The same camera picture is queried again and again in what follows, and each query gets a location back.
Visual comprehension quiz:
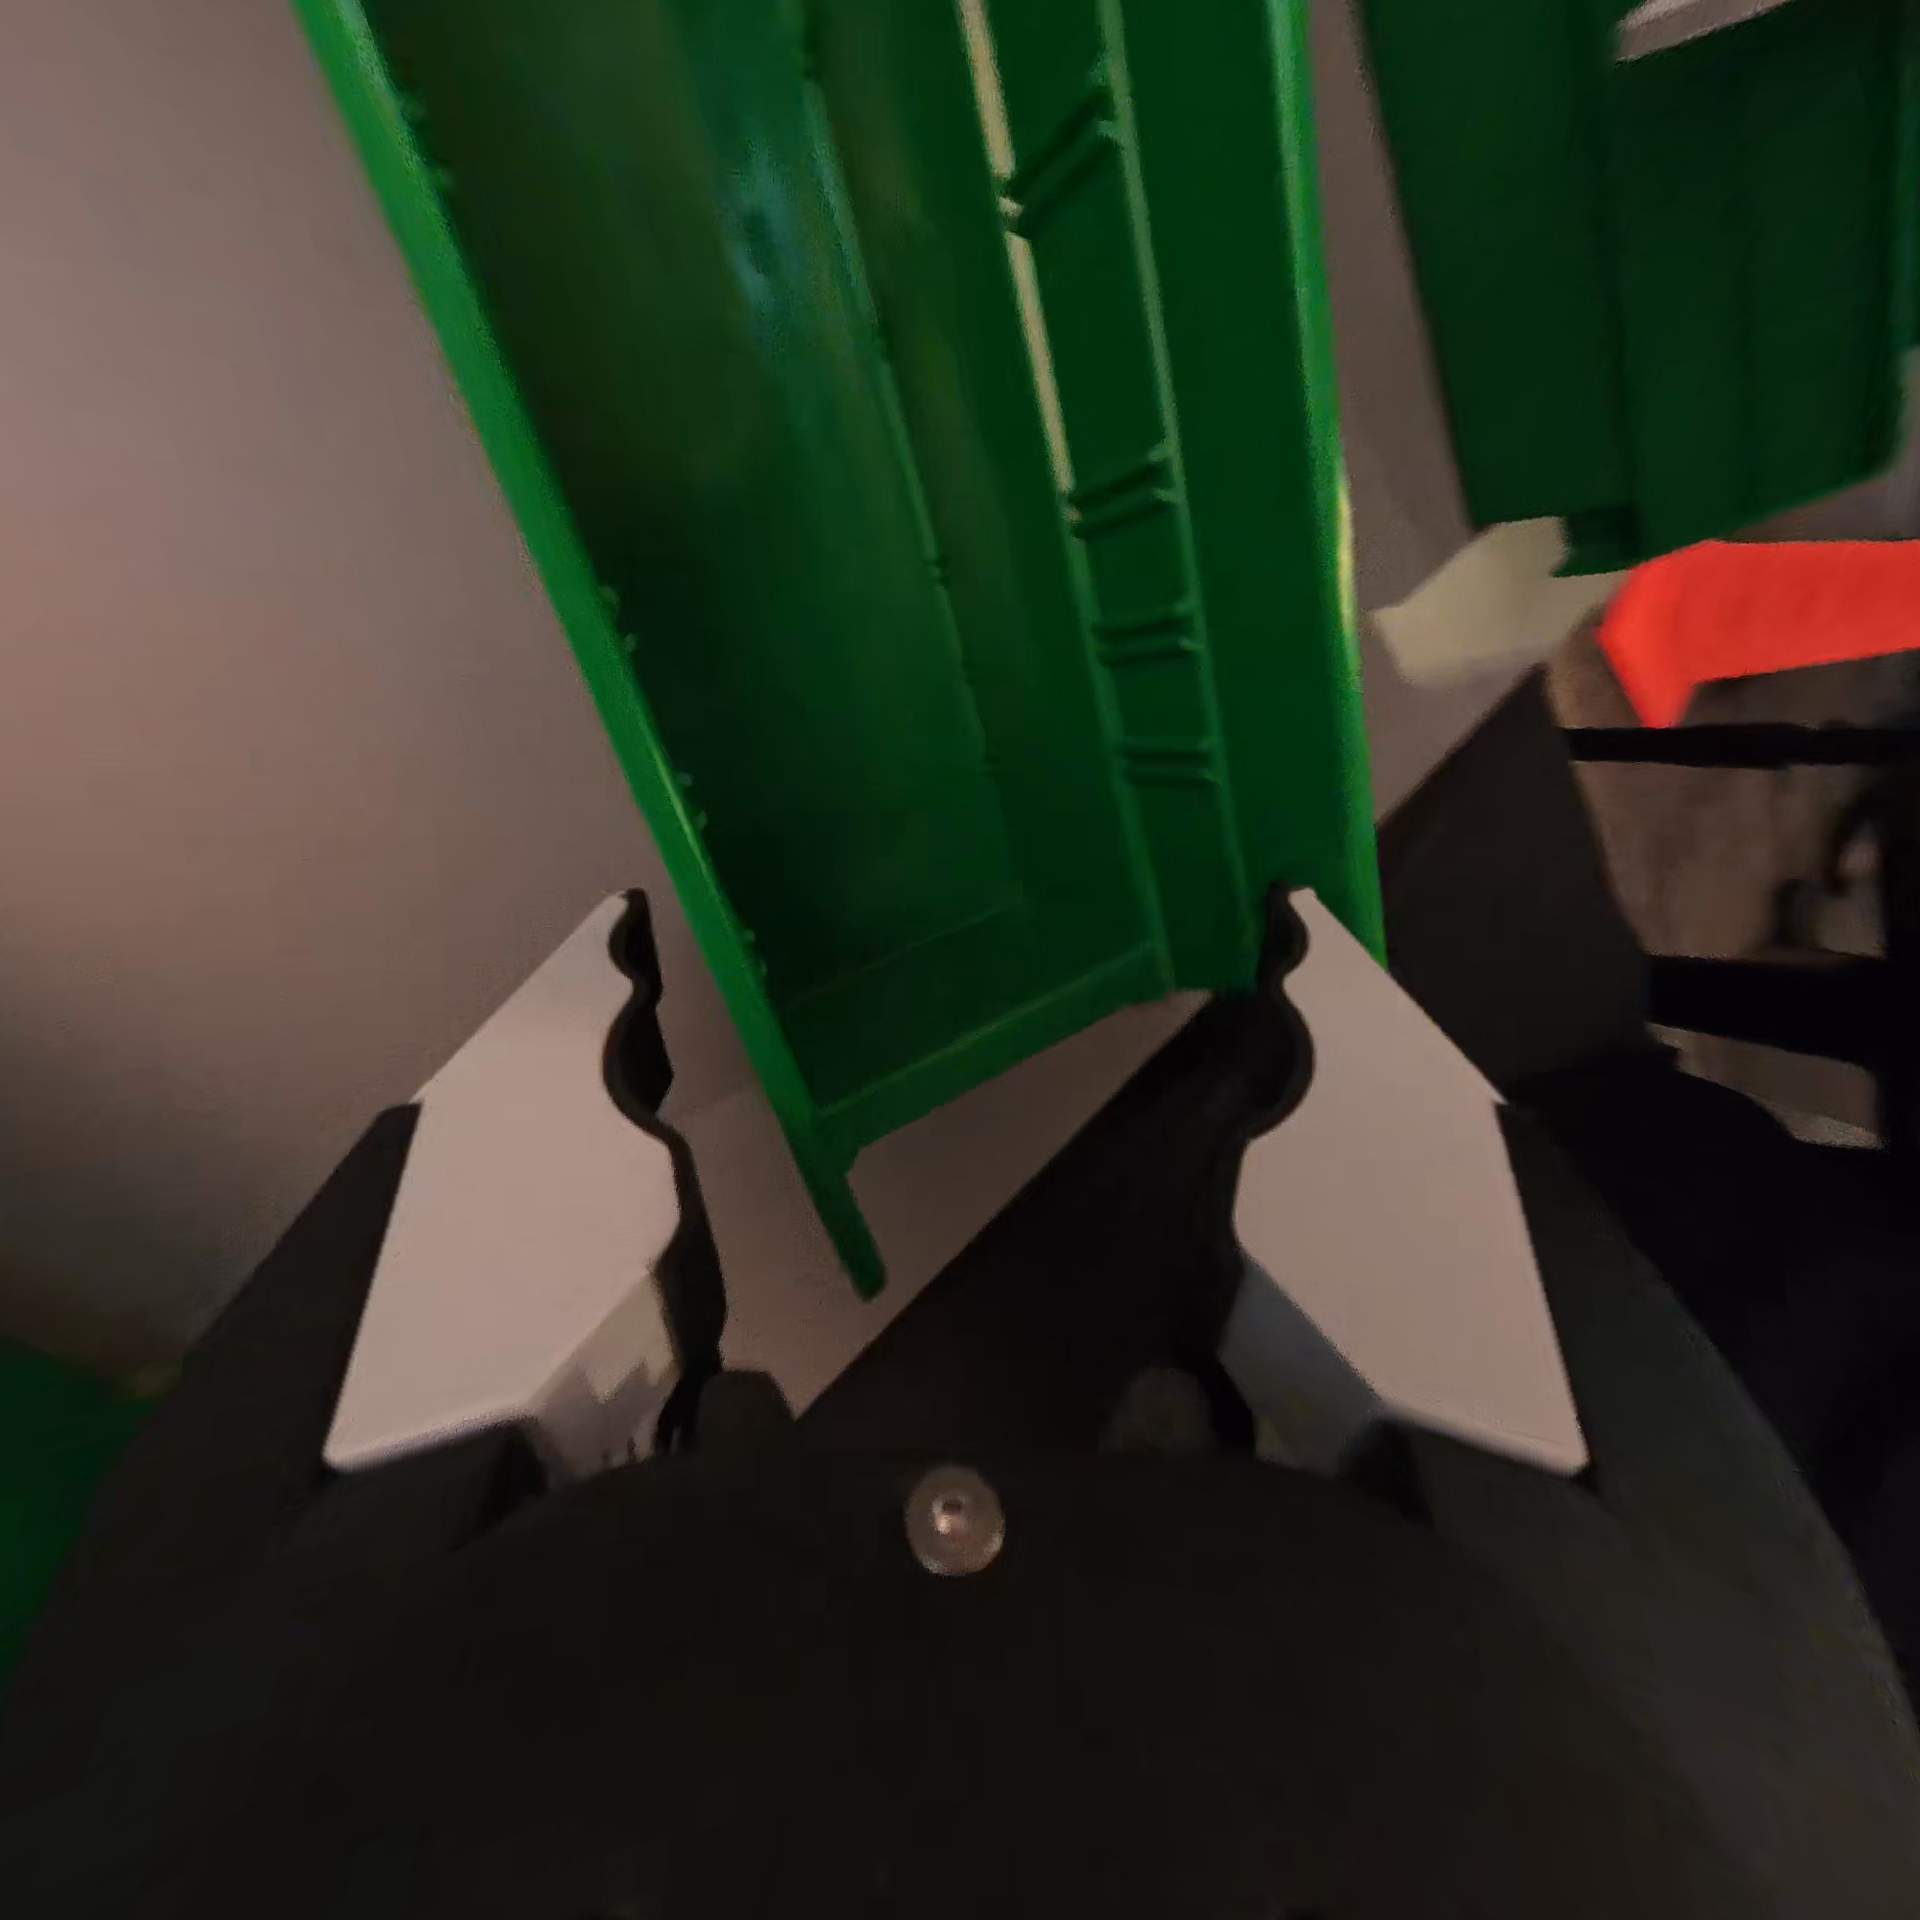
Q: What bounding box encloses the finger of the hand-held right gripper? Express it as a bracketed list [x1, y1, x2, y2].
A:
[1610, 0, 1803, 64]

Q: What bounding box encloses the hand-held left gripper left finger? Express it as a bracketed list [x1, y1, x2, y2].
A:
[323, 888, 732, 1480]

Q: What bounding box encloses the black chair frame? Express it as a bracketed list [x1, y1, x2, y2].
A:
[1562, 722, 1920, 1150]

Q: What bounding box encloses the orange red object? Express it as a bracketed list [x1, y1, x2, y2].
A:
[1595, 537, 1920, 729]

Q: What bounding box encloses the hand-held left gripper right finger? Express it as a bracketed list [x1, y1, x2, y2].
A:
[1185, 884, 1592, 1480]

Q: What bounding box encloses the green plastic bin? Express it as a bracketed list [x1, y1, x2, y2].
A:
[292, 0, 1386, 1299]
[1358, 0, 1920, 580]

